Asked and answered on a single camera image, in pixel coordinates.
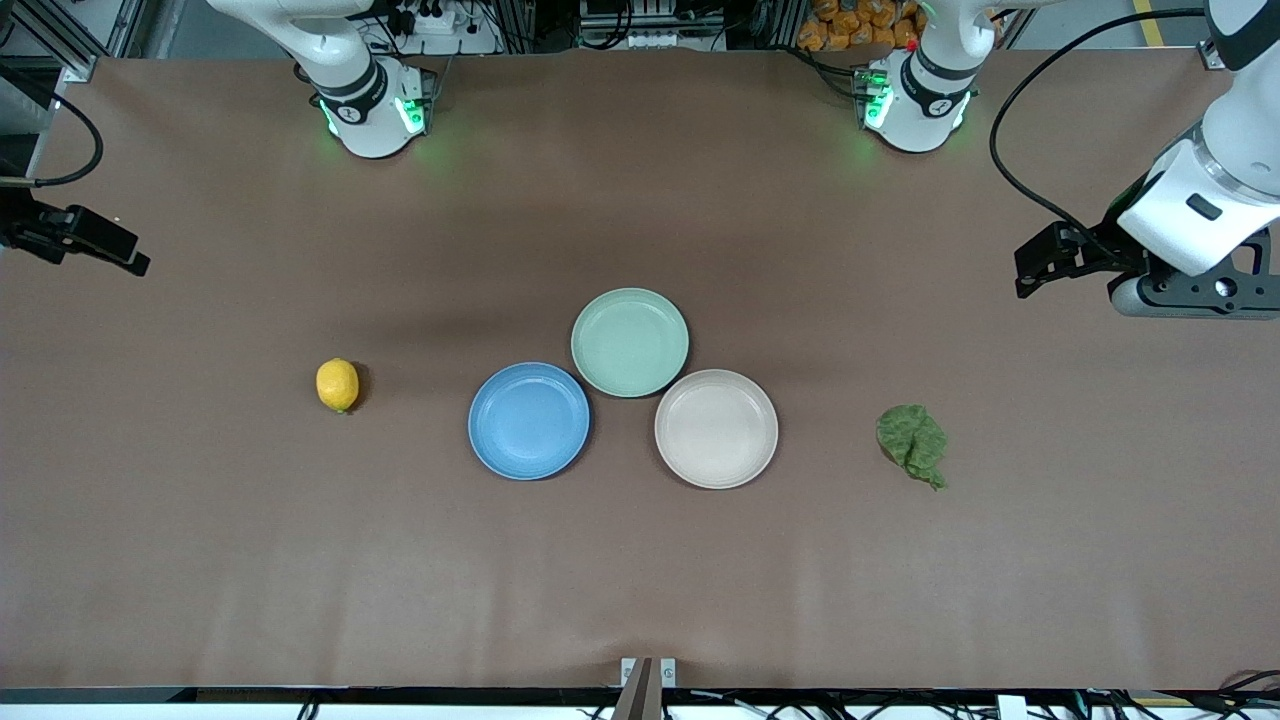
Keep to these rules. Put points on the pale green plate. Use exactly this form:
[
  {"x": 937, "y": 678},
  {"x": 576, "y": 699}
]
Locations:
[{"x": 630, "y": 342}]

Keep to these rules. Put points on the metal table bracket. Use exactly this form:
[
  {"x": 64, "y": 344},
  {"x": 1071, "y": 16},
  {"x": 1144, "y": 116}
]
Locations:
[{"x": 648, "y": 690}]

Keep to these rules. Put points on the green lettuce leaf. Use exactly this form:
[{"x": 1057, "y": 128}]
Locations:
[{"x": 910, "y": 440}]

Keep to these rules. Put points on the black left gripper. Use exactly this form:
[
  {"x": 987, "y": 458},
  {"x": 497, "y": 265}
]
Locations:
[{"x": 1098, "y": 251}]

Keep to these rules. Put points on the bag of oranges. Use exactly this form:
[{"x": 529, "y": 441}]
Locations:
[{"x": 860, "y": 25}]

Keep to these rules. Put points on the beige plate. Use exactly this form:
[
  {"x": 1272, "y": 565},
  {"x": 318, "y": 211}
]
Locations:
[{"x": 716, "y": 429}]

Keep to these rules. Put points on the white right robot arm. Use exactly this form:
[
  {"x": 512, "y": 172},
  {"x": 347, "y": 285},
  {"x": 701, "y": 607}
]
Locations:
[{"x": 365, "y": 95}]

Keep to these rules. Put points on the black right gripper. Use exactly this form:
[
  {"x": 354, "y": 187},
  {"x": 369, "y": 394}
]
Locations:
[{"x": 22, "y": 232}]

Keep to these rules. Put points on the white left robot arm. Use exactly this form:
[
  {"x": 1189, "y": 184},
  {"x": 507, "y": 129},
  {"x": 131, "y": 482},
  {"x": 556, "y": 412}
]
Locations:
[{"x": 1245, "y": 130}]

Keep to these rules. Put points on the blue plate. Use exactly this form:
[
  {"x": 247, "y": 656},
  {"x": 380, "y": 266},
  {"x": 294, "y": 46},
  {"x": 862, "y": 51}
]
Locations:
[{"x": 528, "y": 421}]

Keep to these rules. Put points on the yellow lemon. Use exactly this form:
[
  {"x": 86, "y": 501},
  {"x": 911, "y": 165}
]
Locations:
[{"x": 337, "y": 385}]

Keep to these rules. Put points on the grey control box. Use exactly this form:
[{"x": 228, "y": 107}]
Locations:
[{"x": 650, "y": 15}]

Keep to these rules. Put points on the aluminium frame post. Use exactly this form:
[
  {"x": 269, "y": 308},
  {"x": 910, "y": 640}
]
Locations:
[
  {"x": 1213, "y": 55},
  {"x": 60, "y": 40}
]

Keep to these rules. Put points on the white power strip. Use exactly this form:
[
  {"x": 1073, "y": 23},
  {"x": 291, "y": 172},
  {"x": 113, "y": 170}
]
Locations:
[{"x": 430, "y": 18}]

